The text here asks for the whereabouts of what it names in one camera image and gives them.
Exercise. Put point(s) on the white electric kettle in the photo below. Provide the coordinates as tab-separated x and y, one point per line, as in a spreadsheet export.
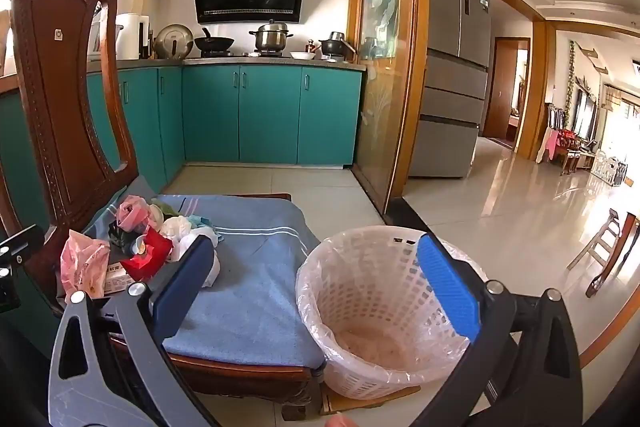
129	37

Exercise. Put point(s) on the grey kitchen countertop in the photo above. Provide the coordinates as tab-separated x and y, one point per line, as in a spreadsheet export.
280	62

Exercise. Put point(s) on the wooden room door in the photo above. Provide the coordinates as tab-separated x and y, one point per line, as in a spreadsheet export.
500	97

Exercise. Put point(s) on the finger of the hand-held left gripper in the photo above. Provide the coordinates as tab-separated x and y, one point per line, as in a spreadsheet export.
25	239

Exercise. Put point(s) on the blue striped towel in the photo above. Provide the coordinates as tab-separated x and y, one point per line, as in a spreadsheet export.
260	287

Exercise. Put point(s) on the white tissue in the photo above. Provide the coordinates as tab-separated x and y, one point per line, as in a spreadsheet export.
176	227
212	267

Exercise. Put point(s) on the green vegetable leaves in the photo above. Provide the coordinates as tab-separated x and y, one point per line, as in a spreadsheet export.
167	206

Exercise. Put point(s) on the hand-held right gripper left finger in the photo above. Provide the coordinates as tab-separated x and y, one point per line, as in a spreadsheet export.
182	292

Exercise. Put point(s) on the white printed carton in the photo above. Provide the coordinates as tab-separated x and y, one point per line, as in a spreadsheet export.
117	281

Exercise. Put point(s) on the steel stock pot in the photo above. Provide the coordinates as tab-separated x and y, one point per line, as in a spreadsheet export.
271	38

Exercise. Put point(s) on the pink tissue packet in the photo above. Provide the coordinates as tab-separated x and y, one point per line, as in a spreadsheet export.
82	262

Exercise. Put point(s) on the steel pan lid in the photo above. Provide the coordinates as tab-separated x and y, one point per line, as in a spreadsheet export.
172	42

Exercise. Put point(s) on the black wok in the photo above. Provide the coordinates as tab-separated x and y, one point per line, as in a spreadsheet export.
214	42

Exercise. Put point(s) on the grey refrigerator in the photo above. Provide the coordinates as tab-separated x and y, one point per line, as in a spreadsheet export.
450	82

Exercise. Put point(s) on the white basket with plastic liner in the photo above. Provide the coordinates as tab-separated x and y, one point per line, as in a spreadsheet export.
370	302

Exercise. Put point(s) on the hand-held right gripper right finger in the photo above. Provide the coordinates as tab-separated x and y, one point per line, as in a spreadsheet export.
447	292

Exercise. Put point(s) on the light blue cloth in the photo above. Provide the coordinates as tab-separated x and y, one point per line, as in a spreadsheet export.
200	222

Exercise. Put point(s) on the white bowl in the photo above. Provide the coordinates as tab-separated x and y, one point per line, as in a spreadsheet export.
301	55

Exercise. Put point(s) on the wooden stool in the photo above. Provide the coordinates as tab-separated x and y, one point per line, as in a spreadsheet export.
597	242

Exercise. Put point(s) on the black cooking pot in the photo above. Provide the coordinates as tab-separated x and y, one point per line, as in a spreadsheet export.
335	47

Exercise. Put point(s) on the black plastic bag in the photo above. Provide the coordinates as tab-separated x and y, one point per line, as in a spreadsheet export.
118	234

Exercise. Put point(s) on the pink plastic bag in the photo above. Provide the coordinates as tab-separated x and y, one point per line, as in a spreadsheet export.
131	212

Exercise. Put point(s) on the red packet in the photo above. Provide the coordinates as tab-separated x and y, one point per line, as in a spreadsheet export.
150	257

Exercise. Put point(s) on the wood framed glass door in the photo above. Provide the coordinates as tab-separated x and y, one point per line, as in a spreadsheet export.
385	82

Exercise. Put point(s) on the teal base cabinets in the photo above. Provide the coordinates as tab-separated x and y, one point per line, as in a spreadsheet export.
270	112

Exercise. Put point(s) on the pink cloth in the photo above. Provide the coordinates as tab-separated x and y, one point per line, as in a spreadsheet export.
548	144

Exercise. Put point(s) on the carved wooden chair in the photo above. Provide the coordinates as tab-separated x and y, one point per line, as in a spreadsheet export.
55	107

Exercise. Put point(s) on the wooden board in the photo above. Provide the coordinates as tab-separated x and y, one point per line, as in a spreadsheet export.
350	399

